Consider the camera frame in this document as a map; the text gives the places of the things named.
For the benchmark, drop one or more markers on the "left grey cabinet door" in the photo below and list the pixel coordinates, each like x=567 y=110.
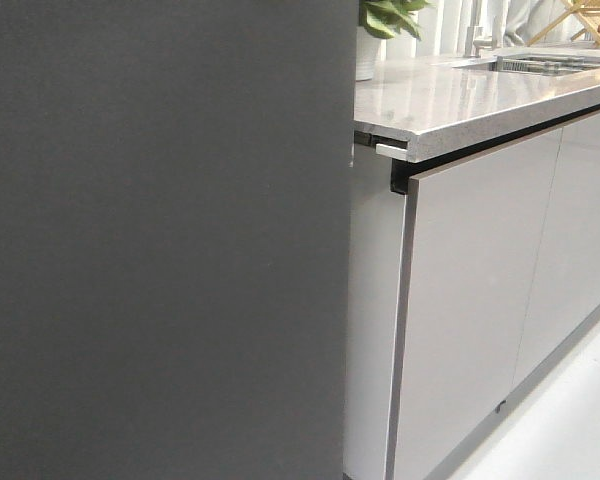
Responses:
x=474 y=228

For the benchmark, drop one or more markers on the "grey cabinet door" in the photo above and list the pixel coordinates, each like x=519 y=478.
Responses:
x=474 y=228
x=566 y=285

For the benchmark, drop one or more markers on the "grey kitchen counter cabinet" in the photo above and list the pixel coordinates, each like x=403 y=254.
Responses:
x=414 y=116

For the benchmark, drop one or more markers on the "green potted plant white pot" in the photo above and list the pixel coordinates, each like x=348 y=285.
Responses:
x=379 y=21

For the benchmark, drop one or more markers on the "white grey window curtain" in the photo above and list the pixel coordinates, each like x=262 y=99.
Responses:
x=444 y=26

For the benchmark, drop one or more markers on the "silver sink faucet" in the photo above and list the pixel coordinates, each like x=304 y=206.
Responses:
x=476 y=40

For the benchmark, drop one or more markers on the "stainless steel sink basin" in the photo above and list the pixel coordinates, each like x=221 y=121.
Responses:
x=535 y=64

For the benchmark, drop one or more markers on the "wooden folding dish rack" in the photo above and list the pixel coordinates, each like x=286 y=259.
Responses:
x=587 y=13

